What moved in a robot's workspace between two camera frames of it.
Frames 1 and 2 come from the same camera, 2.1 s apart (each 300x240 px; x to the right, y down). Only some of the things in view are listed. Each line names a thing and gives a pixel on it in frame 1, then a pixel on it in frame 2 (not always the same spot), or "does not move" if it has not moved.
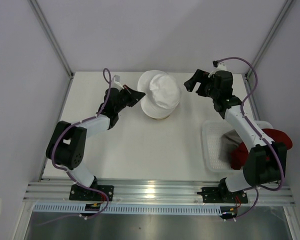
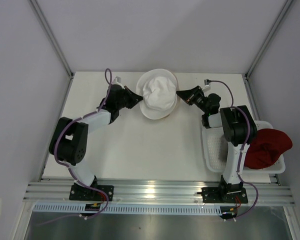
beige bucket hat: [160, 118] -> [178, 101]
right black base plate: [222, 195] does not move
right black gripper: [200, 77] -> [189, 95]
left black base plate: [77, 193] does not move
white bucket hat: [162, 93] does not move
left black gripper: [134, 96] does not move
